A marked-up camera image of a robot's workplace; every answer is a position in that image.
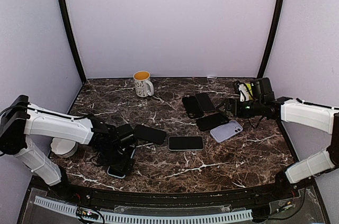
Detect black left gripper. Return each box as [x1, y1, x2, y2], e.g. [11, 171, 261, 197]
[96, 145, 136, 176]

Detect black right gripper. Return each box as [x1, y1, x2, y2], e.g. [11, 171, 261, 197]
[216, 98, 264, 119]

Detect purple phone with dark screen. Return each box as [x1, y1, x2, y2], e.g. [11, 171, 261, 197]
[195, 93, 216, 113]

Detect black phone from ring case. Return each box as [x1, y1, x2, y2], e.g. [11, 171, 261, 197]
[196, 113, 229, 131]

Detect silver phone with dark screen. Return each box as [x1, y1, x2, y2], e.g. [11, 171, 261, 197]
[168, 137, 204, 151]

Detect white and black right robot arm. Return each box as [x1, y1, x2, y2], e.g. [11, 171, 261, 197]
[216, 77, 338, 200]

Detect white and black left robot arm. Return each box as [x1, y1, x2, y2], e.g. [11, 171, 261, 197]
[1, 95, 136, 201]

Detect green bowl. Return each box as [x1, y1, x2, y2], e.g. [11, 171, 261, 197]
[245, 83, 252, 93]

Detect white fluted bowl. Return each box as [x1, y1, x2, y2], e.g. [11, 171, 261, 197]
[50, 138, 78, 158]

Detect white patterned mug yellow inside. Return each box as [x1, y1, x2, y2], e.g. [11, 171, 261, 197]
[133, 71, 154, 97]

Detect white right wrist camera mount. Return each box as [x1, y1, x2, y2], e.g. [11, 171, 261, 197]
[233, 80, 253, 102]

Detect black front rail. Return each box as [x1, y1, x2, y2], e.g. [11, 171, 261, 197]
[47, 181, 300, 210]

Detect white slotted cable duct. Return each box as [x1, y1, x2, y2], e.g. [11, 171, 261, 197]
[33, 196, 253, 223]

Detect black frame post right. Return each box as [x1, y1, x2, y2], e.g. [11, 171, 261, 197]
[256, 0, 284, 78]

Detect black frame post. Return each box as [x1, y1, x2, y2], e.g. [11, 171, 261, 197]
[58, 0, 87, 84]
[256, 0, 284, 78]

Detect black frame post left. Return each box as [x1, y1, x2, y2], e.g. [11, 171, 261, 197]
[58, 0, 87, 84]

